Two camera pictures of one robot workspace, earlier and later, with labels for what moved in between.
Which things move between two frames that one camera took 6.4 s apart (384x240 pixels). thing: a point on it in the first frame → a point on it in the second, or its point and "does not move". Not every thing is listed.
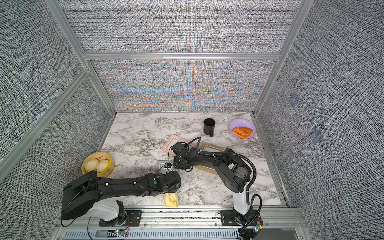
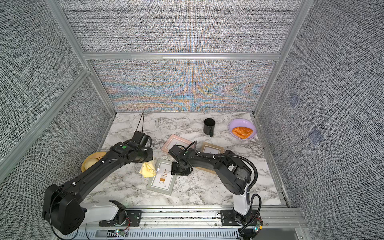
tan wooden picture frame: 207,147 does not move
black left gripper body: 174,190 → 145,155
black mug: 209,126 does not move
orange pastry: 242,132 does not move
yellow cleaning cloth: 171,199 → 148,169
